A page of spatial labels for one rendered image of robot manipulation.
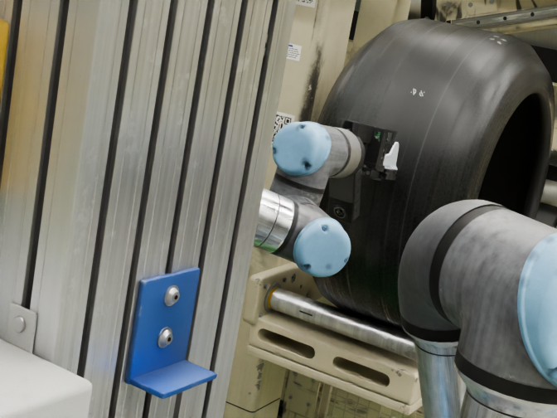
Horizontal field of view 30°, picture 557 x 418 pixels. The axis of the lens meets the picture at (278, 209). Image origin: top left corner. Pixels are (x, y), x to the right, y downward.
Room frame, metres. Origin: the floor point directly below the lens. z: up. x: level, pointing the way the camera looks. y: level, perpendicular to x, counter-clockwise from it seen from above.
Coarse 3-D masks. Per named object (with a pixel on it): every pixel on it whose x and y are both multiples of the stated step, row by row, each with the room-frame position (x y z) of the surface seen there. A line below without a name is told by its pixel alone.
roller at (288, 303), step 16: (272, 304) 1.97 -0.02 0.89; (288, 304) 1.95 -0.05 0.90; (304, 304) 1.94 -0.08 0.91; (320, 304) 1.93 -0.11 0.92; (304, 320) 1.94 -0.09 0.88; (320, 320) 1.91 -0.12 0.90; (336, 320) 1.90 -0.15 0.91; (352, 320) 1.89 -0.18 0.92; (368, 320) 1.89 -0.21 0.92; (352, 336) 1.88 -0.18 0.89; (368, 336) 1.86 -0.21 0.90; (384, 336) 1.85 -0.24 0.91; (400, 336) 1.84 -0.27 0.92; (400, 352) 1.84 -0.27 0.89
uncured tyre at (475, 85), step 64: (384, 64) 1.85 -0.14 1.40; (448, 64) 1.82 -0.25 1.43; (512, 64) 1.86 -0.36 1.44; (384, 128) 1.76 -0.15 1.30; (448, 128) 1.73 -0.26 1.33; (512, 128) 2.21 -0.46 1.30; (384, 192) 1.73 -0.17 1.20; (448, 192) 1.70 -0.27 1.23; (512, 192) 2.21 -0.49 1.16; (384, 256) 1.74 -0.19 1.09; (384, 320) 1.85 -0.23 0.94
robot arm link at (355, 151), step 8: (352, 136) 1.52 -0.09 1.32; (352, 144) 1.50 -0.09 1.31; (360, 144) 1.53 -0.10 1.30; (352, 152) 1.50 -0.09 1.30; (360, 152) 1.52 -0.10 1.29; (352, 160) 1.50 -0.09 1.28; (360, 160) 1.52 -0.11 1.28; (344, 168) 1.49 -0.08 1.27; (352, 168) 1.51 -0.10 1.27; (336, 176) 1.50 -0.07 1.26; (344, 176) 1.52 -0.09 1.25
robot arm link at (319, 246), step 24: (264, 192) 1.30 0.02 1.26; (264, 216) 1.28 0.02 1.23; (288, 216) 1.29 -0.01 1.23; (312, 216) 1.31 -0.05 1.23; (264, 240) 1.28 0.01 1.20; (288, 240) 1.29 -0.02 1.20; (312, 240) 1.28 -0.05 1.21; (336, 240) 1.29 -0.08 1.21; (312, 264) 1.28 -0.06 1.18; (336, 264) 1.29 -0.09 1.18
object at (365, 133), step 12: (348, 120) 1.57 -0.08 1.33; (360, 132) 1.55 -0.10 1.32; (372, 132) 1.60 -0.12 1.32; (384, 132) 1.59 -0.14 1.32; (396, 132) 1.63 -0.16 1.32; (372, 144) 1.59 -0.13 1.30; (384, 144) 1.60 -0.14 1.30; (372, 156) 1.59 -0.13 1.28; (384, 156) 1.63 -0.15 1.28; (372, 168) 1.60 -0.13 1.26; (384, 168) 1.62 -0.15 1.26
